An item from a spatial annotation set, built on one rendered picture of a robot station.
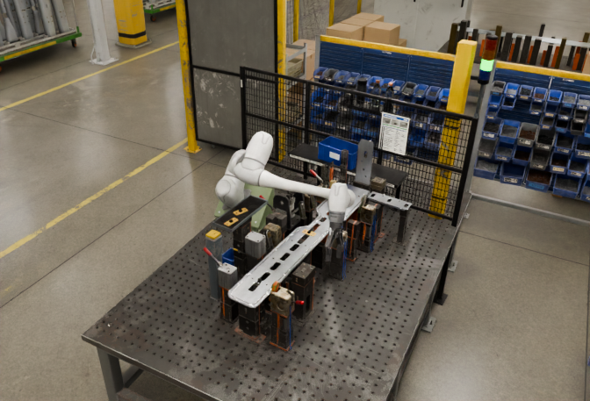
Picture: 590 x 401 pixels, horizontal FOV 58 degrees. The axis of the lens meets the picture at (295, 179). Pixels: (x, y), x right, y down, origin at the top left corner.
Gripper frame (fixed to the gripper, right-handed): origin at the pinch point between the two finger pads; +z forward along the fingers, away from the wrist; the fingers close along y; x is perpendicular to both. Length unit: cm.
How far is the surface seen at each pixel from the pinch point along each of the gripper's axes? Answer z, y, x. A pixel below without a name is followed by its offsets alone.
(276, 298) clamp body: 17.9, 39.0, -11.7
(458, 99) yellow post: -99, -89, 39
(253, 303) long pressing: 22, 43, -23
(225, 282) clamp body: 16, 38, -45
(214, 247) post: -1, 34, -56
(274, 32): -172, -172, -162
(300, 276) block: 9.6, 18.7, -9.6
